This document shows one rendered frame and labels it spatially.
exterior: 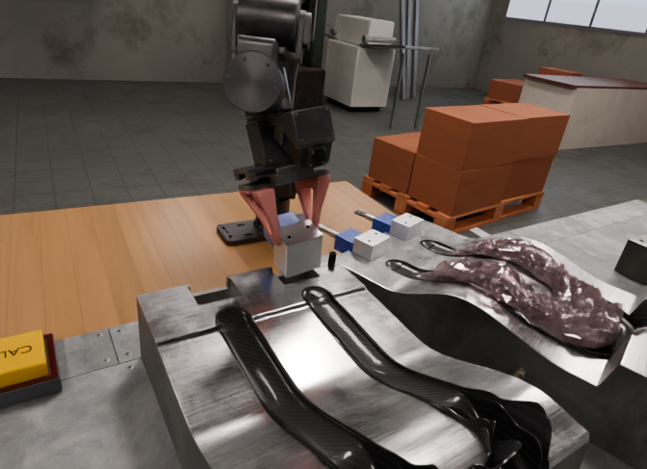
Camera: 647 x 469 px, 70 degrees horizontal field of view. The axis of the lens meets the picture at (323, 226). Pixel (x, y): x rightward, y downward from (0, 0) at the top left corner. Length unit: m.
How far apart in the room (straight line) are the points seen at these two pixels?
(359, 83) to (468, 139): 3.23
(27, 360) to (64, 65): 6.05
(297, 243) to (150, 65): 6.17
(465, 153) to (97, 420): 2.43
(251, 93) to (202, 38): 6.31
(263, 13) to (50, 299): 0.48
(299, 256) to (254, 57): 0.24
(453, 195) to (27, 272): 2.36
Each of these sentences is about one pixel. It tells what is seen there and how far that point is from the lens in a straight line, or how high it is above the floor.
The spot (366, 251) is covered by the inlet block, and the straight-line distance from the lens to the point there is 0.72.
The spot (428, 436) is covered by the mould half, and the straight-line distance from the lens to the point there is 0.38.
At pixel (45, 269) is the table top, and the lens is 0.82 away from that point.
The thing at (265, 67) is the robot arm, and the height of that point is 1.15.
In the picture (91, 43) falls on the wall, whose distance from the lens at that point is 6.53.
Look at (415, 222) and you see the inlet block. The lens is 0.81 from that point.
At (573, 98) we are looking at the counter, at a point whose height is 0.57.
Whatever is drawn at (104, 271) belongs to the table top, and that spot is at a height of 0.80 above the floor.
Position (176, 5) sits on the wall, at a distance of 6.66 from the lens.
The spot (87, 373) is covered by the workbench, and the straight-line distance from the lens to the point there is 0.61.
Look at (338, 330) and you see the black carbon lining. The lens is 0.53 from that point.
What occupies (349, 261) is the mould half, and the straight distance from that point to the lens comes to 0.71.
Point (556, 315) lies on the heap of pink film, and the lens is 0.64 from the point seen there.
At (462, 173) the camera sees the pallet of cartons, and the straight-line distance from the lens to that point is 2.76.
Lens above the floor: 1.21
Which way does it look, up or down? 26 degrees down
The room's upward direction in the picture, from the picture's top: 7 degrees clockwise
